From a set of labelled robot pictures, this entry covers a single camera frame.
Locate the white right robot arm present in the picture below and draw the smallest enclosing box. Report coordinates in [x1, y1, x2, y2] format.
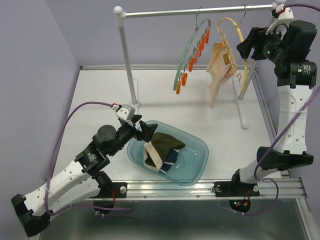
[230, 20, 318, 195]

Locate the beige underwear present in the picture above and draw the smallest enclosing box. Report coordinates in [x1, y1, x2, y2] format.
[206, 41, 238, 108]

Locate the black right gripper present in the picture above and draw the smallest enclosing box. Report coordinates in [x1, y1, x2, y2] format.
[236, 24, 290, 65]

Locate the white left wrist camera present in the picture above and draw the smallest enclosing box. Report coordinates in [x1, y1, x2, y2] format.
[111, 103, 136, 127]

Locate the aluminium mounting rail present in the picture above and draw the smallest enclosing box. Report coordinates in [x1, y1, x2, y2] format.
[39, 177, 308, 201]

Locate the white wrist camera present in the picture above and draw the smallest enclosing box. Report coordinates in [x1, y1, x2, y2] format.
[265, 0, 294, 35]
[111, 103, 136, 127]

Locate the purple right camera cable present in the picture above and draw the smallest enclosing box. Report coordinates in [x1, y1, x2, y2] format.
[232, 2, 320, 216]

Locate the olive green underwear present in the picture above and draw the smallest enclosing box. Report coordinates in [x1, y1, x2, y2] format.
[143, 132, 186, 173]

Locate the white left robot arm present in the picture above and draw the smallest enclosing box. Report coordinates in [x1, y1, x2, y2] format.
[11, 114, 158, 237]

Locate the green clip hanger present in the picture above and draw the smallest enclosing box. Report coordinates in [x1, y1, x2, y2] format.
[173, 8, 212, 95]

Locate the translucent blue plastic basin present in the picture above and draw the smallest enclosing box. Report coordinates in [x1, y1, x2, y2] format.
[127, 120, 209, 187]

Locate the navy blue underwear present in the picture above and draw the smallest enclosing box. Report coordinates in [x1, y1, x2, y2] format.
[160, 149, 179, 173]

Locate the white metal clothes rack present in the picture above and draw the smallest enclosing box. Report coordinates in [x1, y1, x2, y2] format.
[113, 1, 276, 129]

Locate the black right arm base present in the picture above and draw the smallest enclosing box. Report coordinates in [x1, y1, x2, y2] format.
[212, 181, 260, 213]

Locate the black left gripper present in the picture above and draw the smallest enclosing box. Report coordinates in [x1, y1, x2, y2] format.
[108, 114, 158, 157]

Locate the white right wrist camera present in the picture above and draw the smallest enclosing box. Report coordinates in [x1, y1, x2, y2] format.
[265, 0, 294, 35]

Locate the yellow clip hanger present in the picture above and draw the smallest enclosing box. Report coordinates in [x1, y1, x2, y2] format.
[216, 17, 249, 93]

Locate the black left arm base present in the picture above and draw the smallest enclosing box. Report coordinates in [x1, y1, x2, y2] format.
[92, 182, 128, 214]

